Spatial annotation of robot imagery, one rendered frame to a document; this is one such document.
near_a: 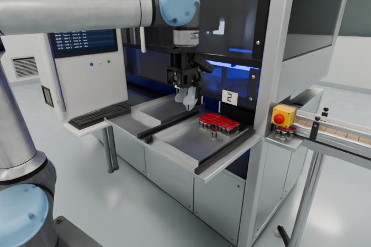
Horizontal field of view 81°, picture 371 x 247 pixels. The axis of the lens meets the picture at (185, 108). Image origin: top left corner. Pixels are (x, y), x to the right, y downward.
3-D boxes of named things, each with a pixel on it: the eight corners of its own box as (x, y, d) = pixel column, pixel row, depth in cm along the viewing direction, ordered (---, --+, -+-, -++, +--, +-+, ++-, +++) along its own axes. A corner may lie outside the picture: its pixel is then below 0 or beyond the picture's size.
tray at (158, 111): (174, 97, 144) (174, 92, 143) (205, 108, 128) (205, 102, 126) (131, 112, 122) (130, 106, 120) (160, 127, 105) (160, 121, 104)
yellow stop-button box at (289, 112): (277, 117, 96) (280, 102, 94) (294, 122, 92) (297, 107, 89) (270, 123, 91) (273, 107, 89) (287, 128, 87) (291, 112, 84)
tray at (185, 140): (203, 118, 115) (203, 112, 114) (247, 135, 98) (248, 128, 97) (152, 141, 93) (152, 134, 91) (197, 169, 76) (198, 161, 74)
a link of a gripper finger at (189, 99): (179, 114, 69) (178, 87, 66) (191, 109, 73) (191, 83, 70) (185, 117, 67) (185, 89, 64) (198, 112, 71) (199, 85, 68)
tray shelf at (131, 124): (170, 98, 148) (169, 96, 147) (268, 133, 103) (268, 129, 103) (104, 120, 116) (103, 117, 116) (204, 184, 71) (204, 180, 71)
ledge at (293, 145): (277, 130, 106) (278, 127, 105) (306, 140, 98) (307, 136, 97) (264, 141, 97) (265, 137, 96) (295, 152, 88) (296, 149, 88)
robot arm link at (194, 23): (164, -13, 59) (192, -12, 63) (165, 29, 63) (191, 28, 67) (176, -17, 52) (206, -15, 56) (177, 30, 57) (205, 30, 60)
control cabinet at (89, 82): (115, 95, 174) (100, -16, 144) (130, 100, 162) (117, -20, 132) (46, 114, 138) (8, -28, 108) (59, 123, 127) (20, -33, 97)
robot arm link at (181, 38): (185, 29, 67) (206, 30, 62) (185, 44, 69) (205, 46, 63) (167, 30, 62) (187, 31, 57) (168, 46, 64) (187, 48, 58)
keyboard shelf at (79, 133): (120, 103, 163) (120, 100, 162) (144, 112, 147) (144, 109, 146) (57, 123, 131) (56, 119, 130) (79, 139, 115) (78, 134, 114)
